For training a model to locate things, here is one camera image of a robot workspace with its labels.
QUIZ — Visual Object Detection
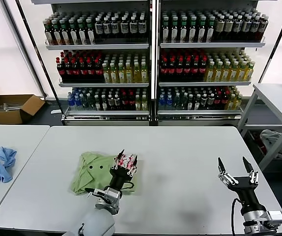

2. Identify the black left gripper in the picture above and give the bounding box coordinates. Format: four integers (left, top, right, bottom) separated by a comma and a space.
110, 148, 139, 190

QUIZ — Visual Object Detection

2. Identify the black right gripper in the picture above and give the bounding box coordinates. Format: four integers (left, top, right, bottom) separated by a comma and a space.
217, 156, 261, 215

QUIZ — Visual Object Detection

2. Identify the green shirt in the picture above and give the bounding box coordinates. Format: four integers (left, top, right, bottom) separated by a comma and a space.
69, 151, 144, 197

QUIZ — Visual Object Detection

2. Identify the grey cloth pile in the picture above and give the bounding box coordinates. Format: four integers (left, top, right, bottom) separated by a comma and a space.
259, 129, 282, 158

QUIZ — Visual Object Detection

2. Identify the grey beverage shelf unit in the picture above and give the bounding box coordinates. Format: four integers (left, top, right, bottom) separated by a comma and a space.
155, 0, 279, 126
30, 0, 156, 126

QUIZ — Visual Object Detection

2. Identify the open cardboard box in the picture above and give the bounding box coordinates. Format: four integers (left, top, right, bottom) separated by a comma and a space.
0, 80, 46, 124

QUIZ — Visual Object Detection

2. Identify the green cap tea bottle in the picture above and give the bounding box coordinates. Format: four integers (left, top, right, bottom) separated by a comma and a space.
169, 16, 179, 43
205, 16, 215, 43
85, 19, 96, 45
68, 19, 79, 45
59, 19, 70, 46
197, 16, 206, 43
188, 16, 197, 43
51, 20, 62, 46
161, 16, 170, 43
77, 19, 87, 45
179, 16, 188, 43
44, 21, 54, 46

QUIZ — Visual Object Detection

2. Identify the blue label dark bottle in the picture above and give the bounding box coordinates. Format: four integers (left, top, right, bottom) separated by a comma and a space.
94, 17, 104, 39
138, 15, 147, 39
250, 15, 259, 42
233, 15, 242, 42
241, 15, 251, 42
129, 16, 139, 39
258, 15, 269, 42
120, 16, 130, 39
103, 17, 112, 39
111, 16, 120, 39

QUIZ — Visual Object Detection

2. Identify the black slanted metal pole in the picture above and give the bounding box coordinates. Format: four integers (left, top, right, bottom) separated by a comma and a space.
15, 0, 65, 120
256, 0, 282, 84

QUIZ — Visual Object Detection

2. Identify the beige label dark bottle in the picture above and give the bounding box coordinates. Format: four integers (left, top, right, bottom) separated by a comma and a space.
224, 15, 234, 42
215, 15, 225, 42

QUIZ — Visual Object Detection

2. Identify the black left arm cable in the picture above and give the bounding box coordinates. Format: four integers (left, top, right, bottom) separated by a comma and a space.
84, 180, 136, 195

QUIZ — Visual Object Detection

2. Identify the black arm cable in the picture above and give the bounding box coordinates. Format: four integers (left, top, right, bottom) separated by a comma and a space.
84, 180, 136, 195
230, 198, 242, 236

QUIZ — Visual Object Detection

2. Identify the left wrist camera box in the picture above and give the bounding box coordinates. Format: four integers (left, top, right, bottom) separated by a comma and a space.
91, 187, 123, 209

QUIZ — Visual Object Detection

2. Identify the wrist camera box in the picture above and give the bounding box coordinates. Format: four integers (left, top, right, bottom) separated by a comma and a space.
266, 210, 282, 226
91, 187, 123, 209

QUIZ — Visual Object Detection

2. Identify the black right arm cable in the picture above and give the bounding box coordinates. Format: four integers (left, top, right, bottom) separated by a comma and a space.
230, 198, 242, 236

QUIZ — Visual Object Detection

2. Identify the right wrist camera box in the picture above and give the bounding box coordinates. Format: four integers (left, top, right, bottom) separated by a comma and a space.
266, 210, 282, 226

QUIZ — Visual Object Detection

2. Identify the grey metal frame table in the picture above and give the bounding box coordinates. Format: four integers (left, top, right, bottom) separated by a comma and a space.
237, 83, 282, 173

